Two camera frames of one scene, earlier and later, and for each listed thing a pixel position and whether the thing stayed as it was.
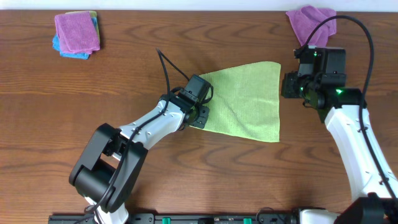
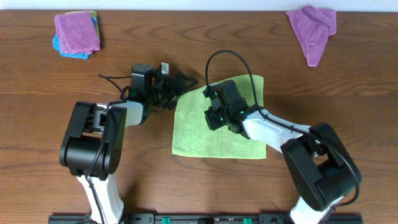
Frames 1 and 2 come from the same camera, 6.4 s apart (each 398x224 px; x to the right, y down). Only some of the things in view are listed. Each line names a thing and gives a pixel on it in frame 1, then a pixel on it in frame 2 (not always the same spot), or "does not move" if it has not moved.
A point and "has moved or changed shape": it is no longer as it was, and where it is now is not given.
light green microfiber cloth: (245, 101) has moved or changed shape
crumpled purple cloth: (305, 19) does not move
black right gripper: (288, 86) -> (212, 117)
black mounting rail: (180, 218) does not move
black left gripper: (201, 117) -> (173, 88)
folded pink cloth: (77, 32) does not move
